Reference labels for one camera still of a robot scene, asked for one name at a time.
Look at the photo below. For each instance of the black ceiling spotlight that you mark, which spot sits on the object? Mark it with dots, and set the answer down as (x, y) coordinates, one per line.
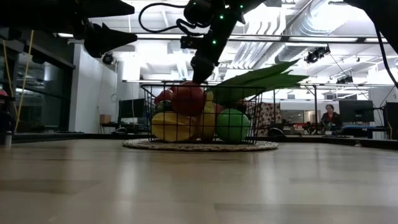
(108, 59)

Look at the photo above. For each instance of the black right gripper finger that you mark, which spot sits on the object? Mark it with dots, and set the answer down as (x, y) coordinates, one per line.
(202, 68)

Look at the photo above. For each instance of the red apple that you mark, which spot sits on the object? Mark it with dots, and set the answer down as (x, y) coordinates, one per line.
(188, 99)

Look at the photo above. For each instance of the small grey cylinder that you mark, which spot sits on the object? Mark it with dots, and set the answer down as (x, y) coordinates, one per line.
(8, 140)

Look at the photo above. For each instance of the dark mangosteen with green calyx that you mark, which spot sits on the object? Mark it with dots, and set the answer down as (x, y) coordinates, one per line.
(163, 107)

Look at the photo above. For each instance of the person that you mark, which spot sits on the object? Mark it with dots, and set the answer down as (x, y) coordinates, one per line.
(330, 116)

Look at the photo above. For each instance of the corn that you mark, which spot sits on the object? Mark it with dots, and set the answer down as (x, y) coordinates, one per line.
(264, 77)

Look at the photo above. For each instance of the yellow starfruit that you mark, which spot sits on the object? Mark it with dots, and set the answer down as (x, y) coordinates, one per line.
(172, 127)

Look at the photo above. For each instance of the cardboard box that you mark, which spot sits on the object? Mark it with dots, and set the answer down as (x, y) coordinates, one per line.
(105, 119)

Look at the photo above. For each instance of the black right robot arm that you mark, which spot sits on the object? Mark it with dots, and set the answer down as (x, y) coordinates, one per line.
(382, 15)

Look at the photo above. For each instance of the floral patterned panel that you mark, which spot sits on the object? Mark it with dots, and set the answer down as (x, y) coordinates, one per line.
(267, 118)

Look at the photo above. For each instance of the green apple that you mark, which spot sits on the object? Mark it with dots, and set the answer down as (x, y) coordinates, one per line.
(232, 126)

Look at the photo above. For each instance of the black glass-front cabinet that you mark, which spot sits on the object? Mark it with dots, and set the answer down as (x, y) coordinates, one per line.
(46, 99)

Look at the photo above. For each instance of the red bell pepper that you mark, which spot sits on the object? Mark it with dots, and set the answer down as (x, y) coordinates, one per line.
(163, 96)

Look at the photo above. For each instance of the black pipe rack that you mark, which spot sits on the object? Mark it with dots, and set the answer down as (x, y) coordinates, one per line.
(315, 102)

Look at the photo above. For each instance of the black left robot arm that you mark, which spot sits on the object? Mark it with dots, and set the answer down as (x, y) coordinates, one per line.
(18, 12)

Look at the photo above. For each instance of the black metal table frame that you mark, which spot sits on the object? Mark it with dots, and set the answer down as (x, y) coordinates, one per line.
(62, 137)

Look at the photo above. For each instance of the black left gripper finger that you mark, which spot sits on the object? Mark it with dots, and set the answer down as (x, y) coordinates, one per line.
(102, 40)
(105, 7)

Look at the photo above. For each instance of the black monitor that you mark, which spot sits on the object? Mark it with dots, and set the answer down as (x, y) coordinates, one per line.
(391, 115)
(132, 108)
(356, 110)

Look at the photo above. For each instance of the yellow banana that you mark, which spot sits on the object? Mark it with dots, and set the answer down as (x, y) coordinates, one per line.
(207, 123)

